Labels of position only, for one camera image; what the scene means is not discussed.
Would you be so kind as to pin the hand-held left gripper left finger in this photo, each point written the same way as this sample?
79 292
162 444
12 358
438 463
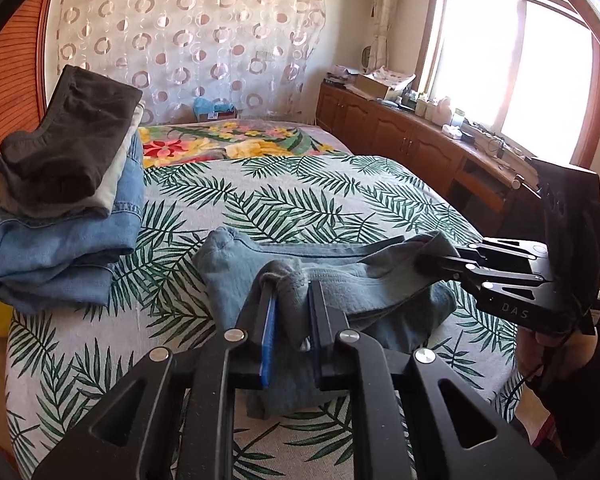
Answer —
266 332

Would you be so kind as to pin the person's right hand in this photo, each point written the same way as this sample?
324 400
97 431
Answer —
537 355

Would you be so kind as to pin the beige window curtain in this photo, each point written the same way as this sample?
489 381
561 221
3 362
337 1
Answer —
385 15

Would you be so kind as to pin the tissue pack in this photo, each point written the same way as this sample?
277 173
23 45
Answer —
452 132

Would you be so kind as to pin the low wooden cabinet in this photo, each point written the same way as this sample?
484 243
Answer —
410 145

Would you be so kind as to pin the small round mirror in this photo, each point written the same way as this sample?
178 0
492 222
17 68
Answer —
366 57

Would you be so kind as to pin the folded blue jeans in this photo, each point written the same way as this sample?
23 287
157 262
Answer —
65 245

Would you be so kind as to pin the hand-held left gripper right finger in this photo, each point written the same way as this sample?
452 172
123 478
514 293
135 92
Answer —
316 332

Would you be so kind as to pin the folded light grey garment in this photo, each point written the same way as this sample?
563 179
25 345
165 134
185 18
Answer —
122 160

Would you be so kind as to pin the palm leaf bed sheet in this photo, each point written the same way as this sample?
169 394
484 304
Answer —
290 200

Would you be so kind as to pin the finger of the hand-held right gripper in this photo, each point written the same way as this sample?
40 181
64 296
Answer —
500 251
472 272

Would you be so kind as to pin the person's right forearm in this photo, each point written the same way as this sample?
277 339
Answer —
597 375

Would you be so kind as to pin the sheer curtain with circles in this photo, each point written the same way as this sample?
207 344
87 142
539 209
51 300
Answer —
190 35

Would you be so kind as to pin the white plastic jug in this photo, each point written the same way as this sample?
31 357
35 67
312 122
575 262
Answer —
442 110

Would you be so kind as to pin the blue bag on stool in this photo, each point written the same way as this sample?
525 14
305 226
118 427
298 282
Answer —
215 108

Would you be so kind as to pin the wooden slatted wardrobe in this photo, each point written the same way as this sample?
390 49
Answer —
15 90

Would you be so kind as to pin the floral blanket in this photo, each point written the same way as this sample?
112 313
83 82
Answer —
215 142

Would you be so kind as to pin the blue-grey pants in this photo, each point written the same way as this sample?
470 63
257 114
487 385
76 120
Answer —
360 285

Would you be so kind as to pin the folded dark brown pants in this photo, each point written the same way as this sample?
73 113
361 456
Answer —
75 135

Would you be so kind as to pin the window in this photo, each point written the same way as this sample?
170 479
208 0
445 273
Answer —
510 55

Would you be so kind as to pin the open cardboard box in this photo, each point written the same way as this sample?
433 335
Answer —
380 84

